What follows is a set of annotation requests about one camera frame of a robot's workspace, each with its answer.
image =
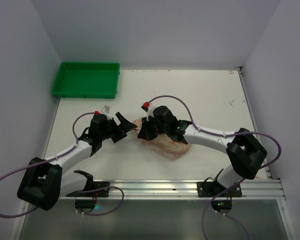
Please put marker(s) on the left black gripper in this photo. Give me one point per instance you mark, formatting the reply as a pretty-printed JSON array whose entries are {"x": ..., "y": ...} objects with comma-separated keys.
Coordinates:
[{"x": 117, "y": 131}]

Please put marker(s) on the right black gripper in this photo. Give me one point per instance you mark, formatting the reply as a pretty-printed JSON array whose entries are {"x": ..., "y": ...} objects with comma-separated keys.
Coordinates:
[{"x": 145, "y": 129}]

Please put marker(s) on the floral fabric laundry bag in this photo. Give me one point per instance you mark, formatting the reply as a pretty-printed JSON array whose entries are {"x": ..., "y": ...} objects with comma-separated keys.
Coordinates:
[{"x": 165, "y": 147}]

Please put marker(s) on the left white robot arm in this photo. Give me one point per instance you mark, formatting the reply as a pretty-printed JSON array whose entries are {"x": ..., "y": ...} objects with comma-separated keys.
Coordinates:
[{"x": 43, "y": 182}]

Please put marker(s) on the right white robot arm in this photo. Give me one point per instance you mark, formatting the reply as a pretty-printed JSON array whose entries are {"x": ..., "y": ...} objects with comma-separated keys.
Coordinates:
[{"x": 245, "y": 152}]

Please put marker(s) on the green plastic tray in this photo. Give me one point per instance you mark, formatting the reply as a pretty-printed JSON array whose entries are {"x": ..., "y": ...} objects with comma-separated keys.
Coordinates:
[{"x": 86, "y": 80}]

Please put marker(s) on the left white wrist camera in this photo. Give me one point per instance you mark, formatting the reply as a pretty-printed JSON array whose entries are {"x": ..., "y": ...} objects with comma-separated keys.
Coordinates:
[{"x": 105, "y": 111}]

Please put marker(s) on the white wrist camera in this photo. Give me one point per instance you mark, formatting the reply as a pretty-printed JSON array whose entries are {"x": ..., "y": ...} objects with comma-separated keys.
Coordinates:
[
  {"x": 105, "y": 111},
  {"x": 149, "y": 108}
]

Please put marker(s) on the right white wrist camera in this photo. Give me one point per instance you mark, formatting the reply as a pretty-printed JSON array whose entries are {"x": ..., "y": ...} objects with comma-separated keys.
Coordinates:
[{"x": 149, "y": 108}]

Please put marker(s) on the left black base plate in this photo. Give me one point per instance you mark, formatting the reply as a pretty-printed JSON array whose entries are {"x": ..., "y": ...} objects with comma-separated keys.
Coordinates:
[{"x": 98, "y": 189}]

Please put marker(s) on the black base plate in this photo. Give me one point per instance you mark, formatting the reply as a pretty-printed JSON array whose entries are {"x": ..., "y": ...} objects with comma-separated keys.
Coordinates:
[
  {"x": 98, "y": 189},
  {"x": 209, "y": 188}
]

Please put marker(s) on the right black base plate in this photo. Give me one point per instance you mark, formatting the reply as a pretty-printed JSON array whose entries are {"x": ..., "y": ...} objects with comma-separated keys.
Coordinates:
[{"x": 209, "y": 188}]

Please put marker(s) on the aluminium front rail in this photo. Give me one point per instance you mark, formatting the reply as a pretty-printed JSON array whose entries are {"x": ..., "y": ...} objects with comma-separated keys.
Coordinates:
[{"x": 259, "y": 189}]

